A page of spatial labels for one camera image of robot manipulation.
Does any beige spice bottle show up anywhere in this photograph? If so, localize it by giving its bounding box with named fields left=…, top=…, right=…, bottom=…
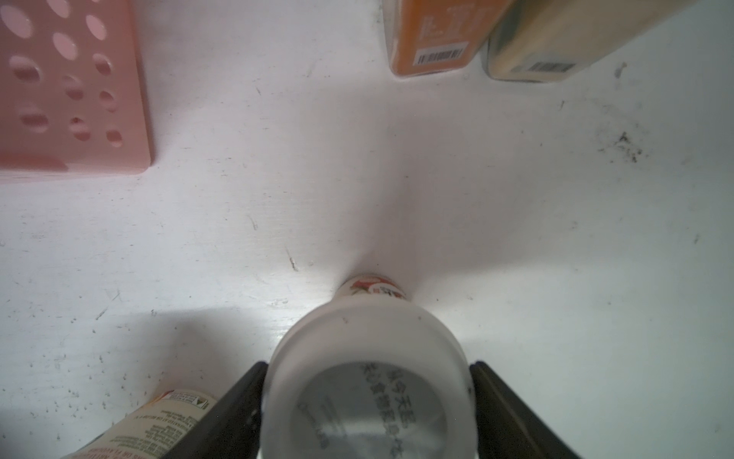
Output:
left=487, top=0, right=693, bottom=82

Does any white yogurt bottle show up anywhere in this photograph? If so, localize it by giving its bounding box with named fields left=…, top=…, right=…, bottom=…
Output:
left=260, top=275, right=478, bottom=458
left=69, top=389, right=217, bottom=459

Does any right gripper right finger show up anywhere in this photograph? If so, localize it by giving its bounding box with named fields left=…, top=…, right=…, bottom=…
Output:
left=469, top=361, right=579, bottom=459

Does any pink plastic basket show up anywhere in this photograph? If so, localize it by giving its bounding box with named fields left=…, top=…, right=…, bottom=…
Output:
left=1, top=1, right=154, bottom=184

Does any orange spice bottle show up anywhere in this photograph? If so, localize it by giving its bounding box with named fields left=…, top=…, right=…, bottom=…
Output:
left=382, top=0, right=513, bottom=78

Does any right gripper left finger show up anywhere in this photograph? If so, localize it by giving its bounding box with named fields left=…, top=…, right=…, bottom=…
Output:
left=162, top=361, right=269, bottom=459

